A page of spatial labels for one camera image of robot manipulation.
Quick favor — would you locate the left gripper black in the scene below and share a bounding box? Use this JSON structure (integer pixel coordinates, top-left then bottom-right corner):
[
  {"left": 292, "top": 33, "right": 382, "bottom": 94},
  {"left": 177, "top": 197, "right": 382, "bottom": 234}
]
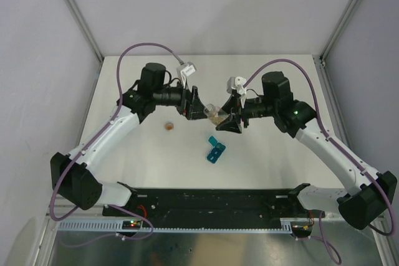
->
[{"left": 153, "top": 78, "right": 212, "bottom": 121}]

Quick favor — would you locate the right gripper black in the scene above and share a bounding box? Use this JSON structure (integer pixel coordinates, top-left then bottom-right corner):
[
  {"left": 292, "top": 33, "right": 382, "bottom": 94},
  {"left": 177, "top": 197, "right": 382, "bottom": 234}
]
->
[{"left": 216, "top": 93, "right": 277, "bottom": 133}]

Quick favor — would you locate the gold bottle cap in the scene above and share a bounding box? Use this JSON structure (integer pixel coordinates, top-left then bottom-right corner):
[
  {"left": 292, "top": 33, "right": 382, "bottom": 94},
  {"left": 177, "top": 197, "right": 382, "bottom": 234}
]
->
[{"left": 165, "top": 122, "right": 174, "bottom": 131}]

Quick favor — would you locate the teal weekly pill organizer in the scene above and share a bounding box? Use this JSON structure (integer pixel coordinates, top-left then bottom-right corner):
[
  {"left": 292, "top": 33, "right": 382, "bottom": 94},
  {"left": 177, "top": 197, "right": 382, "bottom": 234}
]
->
[{"left": 206, "top": 136, "right": 226, "bottom": 164}]

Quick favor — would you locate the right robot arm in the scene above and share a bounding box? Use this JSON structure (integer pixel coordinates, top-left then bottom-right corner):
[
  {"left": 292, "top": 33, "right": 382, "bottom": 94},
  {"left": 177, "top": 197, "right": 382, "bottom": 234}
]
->
[{"left": 216, "top": 72, "right": 397, "bottom": 230}]

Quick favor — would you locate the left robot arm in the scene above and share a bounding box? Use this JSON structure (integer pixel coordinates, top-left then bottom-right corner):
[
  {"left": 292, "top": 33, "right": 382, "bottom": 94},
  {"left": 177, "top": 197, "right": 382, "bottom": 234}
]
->
[{"left": 50, "top": 62, "right": 206, "bottom": 216}]

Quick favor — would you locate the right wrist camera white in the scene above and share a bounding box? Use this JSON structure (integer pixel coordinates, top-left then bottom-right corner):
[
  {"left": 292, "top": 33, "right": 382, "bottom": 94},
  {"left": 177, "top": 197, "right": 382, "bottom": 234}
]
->
[{"left": 226, "top": 77, "right": 247, "bottom": 95}]

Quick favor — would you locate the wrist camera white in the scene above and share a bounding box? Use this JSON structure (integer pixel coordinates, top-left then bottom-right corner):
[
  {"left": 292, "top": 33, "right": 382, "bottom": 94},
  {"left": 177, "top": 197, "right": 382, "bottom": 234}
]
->
[
  {"left": 226, "top": 77, "right": 247, "bottom": 95},
  {"left": 176, "top": 62, "right": 196, "bottom": 88}
]

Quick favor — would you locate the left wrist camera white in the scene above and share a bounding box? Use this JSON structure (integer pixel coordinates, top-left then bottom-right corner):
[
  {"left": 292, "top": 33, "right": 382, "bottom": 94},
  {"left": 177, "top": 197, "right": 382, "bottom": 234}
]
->
[{"left": 176, "top": 62, "right": 196, "bottom": 88}]

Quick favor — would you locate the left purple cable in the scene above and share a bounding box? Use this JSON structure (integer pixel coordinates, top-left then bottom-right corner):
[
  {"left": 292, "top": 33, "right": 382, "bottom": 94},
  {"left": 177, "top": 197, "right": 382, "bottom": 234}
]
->
[{"left": 49, "top": 42, "right": 183, "bottom": 222}]

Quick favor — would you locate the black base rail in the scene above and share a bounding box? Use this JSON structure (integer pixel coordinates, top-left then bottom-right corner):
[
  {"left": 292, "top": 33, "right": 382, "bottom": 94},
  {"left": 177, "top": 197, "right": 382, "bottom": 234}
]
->
[{"left": 102, "top": 188, "right": 309, "bottom": 230}]

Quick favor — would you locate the grey slotted cable duct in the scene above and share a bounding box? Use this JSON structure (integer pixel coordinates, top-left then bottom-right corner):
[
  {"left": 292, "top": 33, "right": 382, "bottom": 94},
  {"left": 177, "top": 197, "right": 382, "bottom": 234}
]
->
[{"left": 55, "top": 219, "right": 308, "bottom": 234}]

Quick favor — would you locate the left aluminium frame post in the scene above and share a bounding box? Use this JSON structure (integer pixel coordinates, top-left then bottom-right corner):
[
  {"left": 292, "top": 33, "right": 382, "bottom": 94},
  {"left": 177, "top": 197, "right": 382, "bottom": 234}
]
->
[{"left": 64, "top": 0, "right": 104, "bottom": 63}]

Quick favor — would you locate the aluminium frame post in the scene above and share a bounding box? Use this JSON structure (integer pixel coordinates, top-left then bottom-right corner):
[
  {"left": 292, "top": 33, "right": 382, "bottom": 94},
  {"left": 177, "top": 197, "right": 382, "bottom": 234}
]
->
[
  {"left": 319, "top": 0, "right": 362, "bottom": 64},
  {"left": 64, "top": 0, "right": 104, "bottom": 63}
]

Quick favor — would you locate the right aluminium frame post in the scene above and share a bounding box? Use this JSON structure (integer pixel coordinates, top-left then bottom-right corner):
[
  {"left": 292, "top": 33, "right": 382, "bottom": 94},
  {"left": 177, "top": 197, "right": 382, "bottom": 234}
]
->
[{"left": 319, "top": 0, "right": 362, "bottom": 64}]

